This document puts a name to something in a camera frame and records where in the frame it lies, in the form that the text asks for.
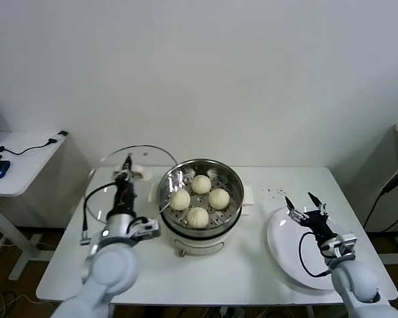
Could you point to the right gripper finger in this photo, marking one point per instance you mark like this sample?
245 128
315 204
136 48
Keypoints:
315 198
290 204

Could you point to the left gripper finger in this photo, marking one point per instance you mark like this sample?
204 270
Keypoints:
122 174
131 170

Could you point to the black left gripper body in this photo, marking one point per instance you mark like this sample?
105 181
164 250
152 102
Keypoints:
124 198

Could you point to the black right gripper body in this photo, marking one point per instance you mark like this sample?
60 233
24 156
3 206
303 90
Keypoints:
318 223

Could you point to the glass pot lid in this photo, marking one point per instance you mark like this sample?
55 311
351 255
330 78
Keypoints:
142 174

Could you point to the white steamed baozi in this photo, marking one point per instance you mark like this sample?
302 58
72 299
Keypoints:
219 198
200 184
197 217
180 199

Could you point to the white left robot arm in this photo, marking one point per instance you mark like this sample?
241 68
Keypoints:
112 268

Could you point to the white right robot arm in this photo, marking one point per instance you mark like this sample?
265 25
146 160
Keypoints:
355 285

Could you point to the stainless steel steamer basket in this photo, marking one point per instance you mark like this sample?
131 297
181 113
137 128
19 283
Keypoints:
233 202

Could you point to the white round plate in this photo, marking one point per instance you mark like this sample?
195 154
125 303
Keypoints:
285 245

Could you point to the white side desk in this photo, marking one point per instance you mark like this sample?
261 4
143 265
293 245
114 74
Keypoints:
23 172

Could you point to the white power strip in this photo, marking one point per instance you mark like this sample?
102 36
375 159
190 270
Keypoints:
232 312

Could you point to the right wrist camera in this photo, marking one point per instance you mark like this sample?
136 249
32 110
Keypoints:
346 245

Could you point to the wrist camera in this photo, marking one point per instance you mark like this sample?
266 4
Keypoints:
346 245
147 229

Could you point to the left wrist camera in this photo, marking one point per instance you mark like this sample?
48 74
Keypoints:
147 229

